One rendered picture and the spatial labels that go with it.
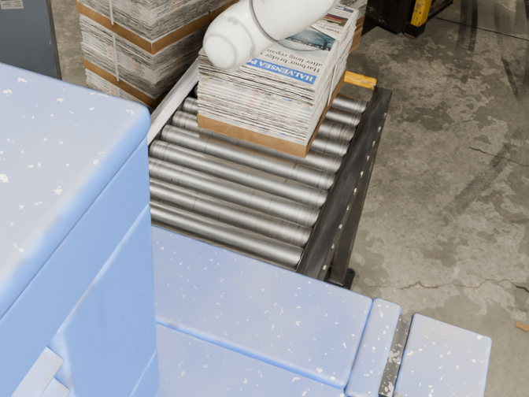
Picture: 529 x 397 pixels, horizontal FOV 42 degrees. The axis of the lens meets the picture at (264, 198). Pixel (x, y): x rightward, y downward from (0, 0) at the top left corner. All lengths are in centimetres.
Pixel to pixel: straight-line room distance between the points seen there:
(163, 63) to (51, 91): 218
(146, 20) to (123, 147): 210
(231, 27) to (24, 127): 110
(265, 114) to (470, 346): 125
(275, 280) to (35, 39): 175
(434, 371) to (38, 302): 27
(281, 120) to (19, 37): 86
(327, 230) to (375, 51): 224
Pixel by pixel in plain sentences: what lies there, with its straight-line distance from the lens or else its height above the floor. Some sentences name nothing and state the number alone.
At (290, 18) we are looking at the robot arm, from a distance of 131.
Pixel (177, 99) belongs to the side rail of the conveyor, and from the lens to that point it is 186.
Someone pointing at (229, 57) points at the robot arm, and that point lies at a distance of 134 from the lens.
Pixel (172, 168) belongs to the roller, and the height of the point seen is 80.
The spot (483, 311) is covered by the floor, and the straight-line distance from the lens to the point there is 257.
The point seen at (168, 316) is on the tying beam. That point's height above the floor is 155.
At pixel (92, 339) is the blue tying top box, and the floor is 167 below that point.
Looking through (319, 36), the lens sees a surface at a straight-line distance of 171.
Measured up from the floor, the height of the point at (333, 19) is 103.
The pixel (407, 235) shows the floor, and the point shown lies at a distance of 271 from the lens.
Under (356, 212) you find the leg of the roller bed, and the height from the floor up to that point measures 36.
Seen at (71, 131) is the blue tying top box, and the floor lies 175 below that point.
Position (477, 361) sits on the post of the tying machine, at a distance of 46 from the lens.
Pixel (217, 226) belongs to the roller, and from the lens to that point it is 152.
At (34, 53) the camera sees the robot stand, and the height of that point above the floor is 74.
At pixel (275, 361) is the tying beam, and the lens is 43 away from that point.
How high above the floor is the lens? 191
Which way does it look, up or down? 44 degrees down
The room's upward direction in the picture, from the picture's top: 6 degrees clockwise
